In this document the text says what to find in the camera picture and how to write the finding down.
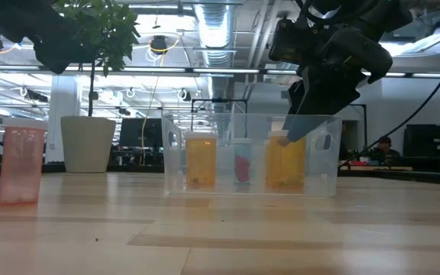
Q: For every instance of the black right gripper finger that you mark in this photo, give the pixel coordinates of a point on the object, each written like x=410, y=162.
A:
x=296, y=99
x=327, y=103

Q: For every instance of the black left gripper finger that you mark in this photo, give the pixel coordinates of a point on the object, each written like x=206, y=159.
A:
x=61, y=49

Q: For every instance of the large orange pill bottle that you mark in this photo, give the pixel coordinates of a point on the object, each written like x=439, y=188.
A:
x=285, y=168
x=201, y=160

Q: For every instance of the clear plastic bin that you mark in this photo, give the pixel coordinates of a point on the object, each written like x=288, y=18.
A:
x=327, y=179

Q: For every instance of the pink pill bottle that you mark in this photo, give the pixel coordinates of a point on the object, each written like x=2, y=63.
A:
x=21, y=164

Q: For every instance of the ceiling light strip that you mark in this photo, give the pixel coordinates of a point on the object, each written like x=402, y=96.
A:
x=277, y=72
x=189, y=70
x=434, y=75

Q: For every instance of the green leafy plant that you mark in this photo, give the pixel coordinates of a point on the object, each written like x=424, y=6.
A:
x=105, y=34

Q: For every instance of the white building column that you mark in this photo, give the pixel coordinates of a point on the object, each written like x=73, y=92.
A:
x=61, y=107

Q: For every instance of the person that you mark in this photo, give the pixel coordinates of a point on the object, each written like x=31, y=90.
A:
x=384, y=151

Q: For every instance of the black ceiling device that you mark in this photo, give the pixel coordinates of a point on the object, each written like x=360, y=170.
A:
x=159, y=44

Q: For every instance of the beige plant pot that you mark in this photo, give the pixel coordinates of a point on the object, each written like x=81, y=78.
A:
x=88, y=145

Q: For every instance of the black background monitor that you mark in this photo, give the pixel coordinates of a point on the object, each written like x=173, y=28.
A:
x=140, y=131

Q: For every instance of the dark background screen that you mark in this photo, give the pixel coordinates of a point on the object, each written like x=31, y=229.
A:
x=432, y=147

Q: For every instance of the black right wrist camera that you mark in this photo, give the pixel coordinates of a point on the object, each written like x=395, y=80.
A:
x=288, y=42

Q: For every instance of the black metal frame stand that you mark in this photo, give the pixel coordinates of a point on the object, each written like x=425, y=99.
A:
x=220, y=100

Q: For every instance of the silver ceiling duct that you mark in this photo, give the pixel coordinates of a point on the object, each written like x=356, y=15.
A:
x=214, y=30

